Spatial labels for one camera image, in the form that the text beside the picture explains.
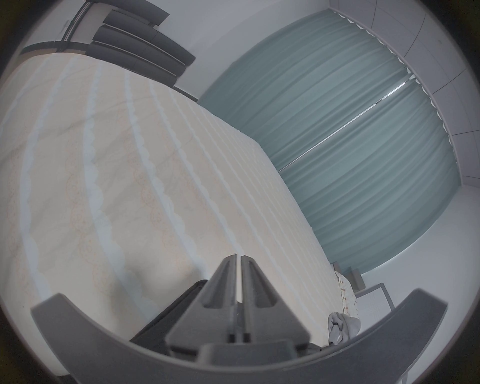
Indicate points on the black garment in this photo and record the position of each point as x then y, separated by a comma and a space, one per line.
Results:
168, 315

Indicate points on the white printed garment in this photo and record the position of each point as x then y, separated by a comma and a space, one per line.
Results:
345, 294

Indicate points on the blue-green curtain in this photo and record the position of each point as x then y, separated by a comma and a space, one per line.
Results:
375, 180
300, 78

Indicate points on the pile of clothes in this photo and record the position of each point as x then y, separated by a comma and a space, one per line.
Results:
343, 328

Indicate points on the grey chair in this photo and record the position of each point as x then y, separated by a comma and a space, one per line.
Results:
358, 279

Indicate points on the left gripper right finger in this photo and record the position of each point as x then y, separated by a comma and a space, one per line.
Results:
262, 307

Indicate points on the bed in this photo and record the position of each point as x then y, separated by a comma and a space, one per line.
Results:
123, 180

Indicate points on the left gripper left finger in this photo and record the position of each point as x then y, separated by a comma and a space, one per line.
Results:
213, 303

